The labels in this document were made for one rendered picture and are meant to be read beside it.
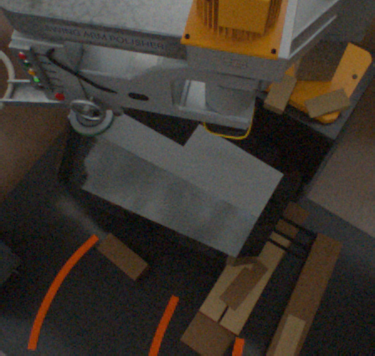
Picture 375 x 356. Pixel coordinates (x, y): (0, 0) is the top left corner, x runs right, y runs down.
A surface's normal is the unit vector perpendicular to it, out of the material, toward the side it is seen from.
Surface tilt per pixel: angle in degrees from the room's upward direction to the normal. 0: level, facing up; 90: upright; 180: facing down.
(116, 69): 4
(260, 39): 0
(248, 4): 90
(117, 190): 45
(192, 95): 0
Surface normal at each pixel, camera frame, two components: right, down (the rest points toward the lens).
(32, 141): -0.04, -0.37
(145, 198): -0.37, 0.31
